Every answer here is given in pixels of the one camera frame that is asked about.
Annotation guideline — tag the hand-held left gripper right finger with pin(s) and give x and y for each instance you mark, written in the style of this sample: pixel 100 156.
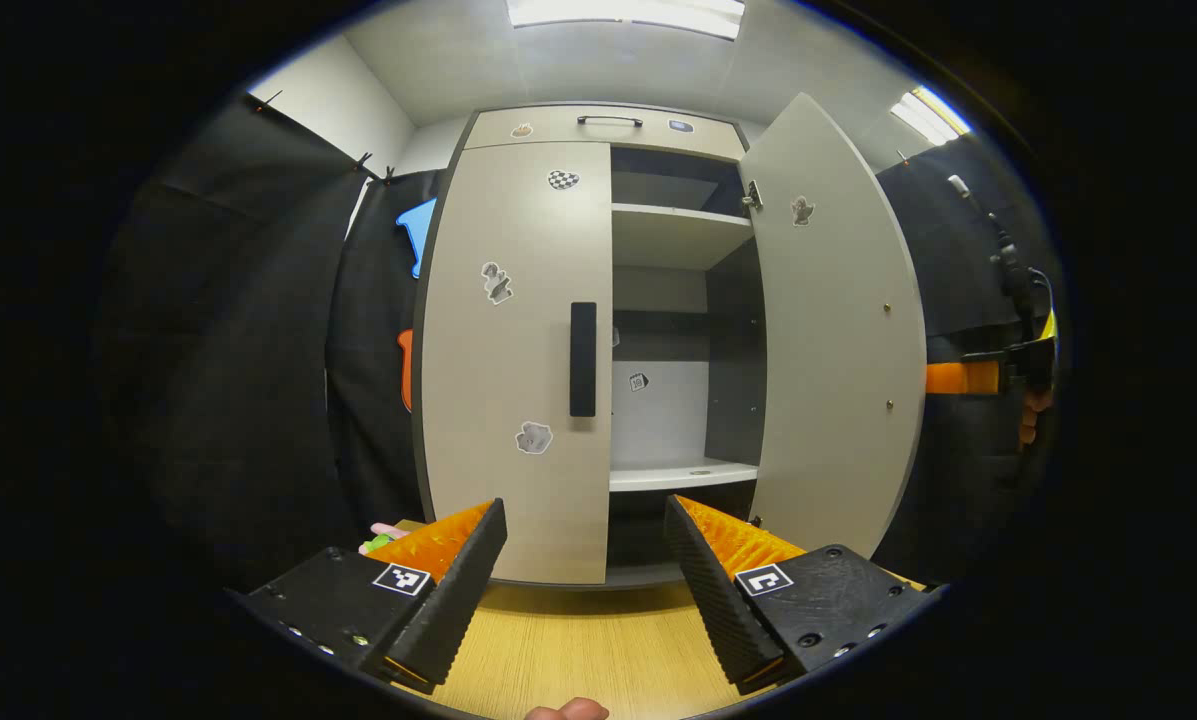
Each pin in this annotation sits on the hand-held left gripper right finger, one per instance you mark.
pixel 718 600

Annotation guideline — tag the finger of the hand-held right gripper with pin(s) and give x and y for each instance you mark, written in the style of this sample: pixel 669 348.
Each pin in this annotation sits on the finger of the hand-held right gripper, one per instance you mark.
pixel 958 378

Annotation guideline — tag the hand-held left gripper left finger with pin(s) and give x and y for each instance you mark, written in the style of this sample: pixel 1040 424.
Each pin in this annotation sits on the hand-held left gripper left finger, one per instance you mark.
pixel 458 600

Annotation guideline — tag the beige cabinet door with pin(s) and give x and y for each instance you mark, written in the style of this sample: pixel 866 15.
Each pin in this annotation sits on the beige cabinet door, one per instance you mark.
pixel 498 380
pixel 828 350

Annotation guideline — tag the beige double-door shoe cabinet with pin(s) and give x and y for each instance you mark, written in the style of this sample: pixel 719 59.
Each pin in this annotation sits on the beige double-door shoe cabinet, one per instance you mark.
pixel 673 420

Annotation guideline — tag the white cabinet shelf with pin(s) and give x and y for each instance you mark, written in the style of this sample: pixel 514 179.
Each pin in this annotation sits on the white cabinet shelf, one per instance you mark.
pixel 673 235
pixel 678 475

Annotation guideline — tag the beige cabinet drawer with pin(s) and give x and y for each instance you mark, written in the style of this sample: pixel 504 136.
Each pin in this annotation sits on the beige cabinet drawer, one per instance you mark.
pixel 548 128

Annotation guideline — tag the green pink plush toy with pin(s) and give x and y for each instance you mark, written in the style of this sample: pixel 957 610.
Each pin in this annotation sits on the green pink plush toy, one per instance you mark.
pixel 383 540

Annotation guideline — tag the small ceiling light panel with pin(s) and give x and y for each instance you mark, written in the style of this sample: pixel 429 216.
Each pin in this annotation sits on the small ceiling light panel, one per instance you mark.
pixel 928 115

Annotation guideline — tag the black backdrop cloth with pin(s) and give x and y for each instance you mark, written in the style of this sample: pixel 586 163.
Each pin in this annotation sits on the black backdrop cloth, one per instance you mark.
pixel 238 400

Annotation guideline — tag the large ceiling light panel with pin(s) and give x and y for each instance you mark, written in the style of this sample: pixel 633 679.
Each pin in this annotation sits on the large ceiling light panel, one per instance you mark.
pixel 623 14

